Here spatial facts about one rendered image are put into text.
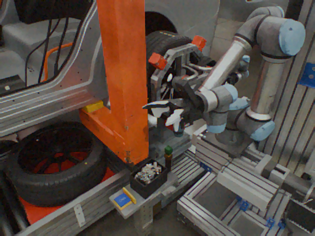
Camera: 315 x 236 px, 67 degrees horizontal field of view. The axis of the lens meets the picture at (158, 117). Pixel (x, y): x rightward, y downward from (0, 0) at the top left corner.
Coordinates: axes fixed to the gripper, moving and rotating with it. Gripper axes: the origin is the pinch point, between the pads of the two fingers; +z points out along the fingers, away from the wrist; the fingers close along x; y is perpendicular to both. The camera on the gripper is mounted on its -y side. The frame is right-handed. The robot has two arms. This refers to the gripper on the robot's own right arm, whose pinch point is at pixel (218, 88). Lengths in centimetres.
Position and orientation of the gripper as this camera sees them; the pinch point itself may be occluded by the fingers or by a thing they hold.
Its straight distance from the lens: 185.4
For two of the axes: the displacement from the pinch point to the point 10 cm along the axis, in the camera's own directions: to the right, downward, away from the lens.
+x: 6.7, 4.1, -6.1
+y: 0.0, -8.3, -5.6
